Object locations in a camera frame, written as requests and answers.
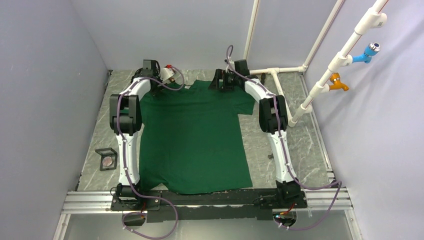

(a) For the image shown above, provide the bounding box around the white pvc pipe frame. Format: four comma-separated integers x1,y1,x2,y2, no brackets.
250,0,388,127

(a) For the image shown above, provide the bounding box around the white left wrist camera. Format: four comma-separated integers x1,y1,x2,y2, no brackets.
160,64,176,82

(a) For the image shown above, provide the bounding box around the aluminium rail frame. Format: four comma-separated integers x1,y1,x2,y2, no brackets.
53,188,363,240

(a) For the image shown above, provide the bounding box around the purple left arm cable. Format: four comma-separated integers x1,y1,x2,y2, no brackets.
115,66,186,239

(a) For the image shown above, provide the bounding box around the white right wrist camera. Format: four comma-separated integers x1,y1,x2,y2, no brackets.
224,59,234,73

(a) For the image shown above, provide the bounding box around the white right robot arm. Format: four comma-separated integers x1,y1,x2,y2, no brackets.
208,59,303,208

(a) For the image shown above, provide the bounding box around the black square tray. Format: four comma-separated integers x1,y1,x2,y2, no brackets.
95,147,118,171

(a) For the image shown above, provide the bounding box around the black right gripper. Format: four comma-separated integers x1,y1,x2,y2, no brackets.
208,69,240,92

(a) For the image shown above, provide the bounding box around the black handled tool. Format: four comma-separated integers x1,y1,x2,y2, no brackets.
260,73,266,85

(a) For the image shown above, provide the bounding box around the orange tap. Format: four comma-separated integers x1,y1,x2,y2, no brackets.
329,72,349,92

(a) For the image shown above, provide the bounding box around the round pink brooch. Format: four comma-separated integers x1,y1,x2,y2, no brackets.
102,156,114,167

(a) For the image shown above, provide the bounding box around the green t-shirt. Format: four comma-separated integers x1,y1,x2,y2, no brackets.
139,80,255,195

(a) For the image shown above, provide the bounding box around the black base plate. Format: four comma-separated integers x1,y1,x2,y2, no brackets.
110,188,308,223

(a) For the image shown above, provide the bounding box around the blue tap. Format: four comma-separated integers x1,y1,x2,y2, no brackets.
352,42,381,64

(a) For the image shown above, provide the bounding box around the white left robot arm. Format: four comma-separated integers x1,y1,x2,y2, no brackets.
109,59,160,210

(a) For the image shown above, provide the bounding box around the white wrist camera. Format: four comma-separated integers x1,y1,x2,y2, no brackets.
224,59,234,73
160,64,176,82

